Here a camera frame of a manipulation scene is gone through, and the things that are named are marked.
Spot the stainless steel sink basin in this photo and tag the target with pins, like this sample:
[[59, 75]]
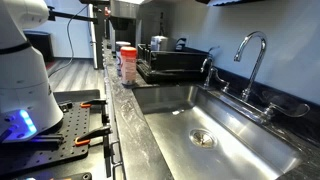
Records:
[[203, 138]]

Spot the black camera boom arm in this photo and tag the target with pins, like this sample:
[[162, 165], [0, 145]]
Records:
[[54, 14]]

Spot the black coffee machine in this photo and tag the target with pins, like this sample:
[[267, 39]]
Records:
[[124, 21]]

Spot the black dish drying rack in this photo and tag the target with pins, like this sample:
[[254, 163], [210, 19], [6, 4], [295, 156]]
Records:
[[170, 66]]

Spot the chrome wing faucet handle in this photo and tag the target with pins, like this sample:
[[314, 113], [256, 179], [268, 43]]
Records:
[[272, 110]]

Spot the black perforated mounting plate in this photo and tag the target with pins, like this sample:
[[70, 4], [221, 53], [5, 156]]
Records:
[[50, 149]]

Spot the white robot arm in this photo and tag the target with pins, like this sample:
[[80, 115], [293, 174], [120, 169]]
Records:
[[27, 104]]

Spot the far orange-handled black clamp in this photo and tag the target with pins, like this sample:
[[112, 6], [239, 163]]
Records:
[[88, 104]]

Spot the white-capped creamer bottle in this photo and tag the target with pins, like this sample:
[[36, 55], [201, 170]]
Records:
[[119, 45]]

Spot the near orange-handled black clamp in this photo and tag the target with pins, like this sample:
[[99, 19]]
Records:
[[87, 137]]

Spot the small chrome side faucet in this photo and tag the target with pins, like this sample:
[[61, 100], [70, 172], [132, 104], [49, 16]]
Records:
[[213, 71]]

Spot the black trash bin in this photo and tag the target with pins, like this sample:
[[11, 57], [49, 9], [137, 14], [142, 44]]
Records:
[[41, 41]]

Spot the orange-handled black clamp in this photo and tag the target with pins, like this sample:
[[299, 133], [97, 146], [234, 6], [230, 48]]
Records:
[[87, 137], [88, 104]]

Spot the orange-capped creamer bottle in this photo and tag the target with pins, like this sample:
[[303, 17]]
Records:
[[128, 65]]

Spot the stainless steel pot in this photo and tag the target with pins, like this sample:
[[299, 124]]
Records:
[[162, 43]]

